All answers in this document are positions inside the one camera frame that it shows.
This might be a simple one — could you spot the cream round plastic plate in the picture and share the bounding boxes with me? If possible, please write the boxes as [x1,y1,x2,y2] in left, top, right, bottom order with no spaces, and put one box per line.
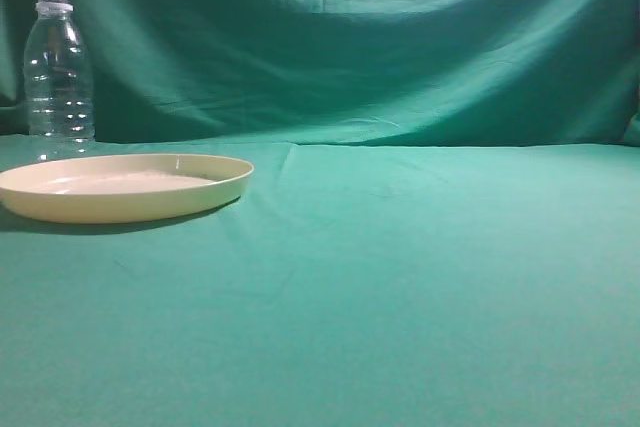
[1,153,254,224]

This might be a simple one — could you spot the green cloth backdrop and tablecloth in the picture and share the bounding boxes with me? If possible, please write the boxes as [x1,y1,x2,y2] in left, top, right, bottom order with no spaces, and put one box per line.
[1,0,639,426]

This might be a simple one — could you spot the clear plastic bottle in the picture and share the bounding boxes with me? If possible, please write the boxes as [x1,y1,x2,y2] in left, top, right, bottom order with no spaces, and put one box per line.
[23,0,95,162]

